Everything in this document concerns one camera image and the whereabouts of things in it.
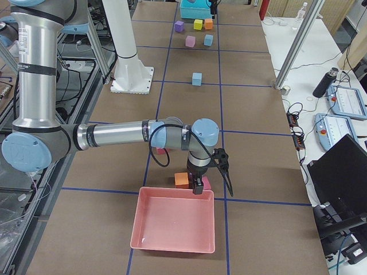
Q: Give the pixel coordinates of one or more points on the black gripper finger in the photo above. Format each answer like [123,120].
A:
[198,186]
[213,12]

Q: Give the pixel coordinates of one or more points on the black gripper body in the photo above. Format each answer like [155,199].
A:
[195,173]
[213,6]

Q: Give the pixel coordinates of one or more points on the light blue foam cube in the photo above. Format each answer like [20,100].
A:
[208,40]
[196,79]

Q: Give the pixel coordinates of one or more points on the magenta foam cube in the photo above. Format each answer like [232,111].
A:
[206,183]

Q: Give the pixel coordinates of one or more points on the orange foam cube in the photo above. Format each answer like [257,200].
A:
[181,180]
[208,24]

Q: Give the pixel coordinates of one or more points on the yellow foam cube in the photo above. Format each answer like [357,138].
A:
[197,24]

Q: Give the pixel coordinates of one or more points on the teal plastic bin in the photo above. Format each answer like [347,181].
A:
[199,9]

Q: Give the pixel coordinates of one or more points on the purple foam cube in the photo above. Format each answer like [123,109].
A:
[179,26]

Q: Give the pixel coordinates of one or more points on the light pink foam cube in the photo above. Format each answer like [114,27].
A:
[190,41]

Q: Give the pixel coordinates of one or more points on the red-pink foam cube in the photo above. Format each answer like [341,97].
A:
[160,151]

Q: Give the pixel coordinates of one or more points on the pink plastic tray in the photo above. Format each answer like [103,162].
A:
[174,220]

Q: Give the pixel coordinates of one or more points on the clear plastic bottle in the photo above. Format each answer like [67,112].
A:
[301,12]

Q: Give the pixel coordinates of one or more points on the black orange power strip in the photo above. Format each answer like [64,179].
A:
[296,131]

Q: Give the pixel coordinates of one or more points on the black water bottle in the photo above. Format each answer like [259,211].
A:
[325,82]

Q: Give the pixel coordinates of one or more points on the black laptop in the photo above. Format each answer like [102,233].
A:
[339,178]

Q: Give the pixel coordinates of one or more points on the blue teach pendant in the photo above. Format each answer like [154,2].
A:
[346,101]
[331,128]

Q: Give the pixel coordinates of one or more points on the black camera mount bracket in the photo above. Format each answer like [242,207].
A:
[222,159]

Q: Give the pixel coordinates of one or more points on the aluminium frame post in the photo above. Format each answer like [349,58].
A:
[298,41]

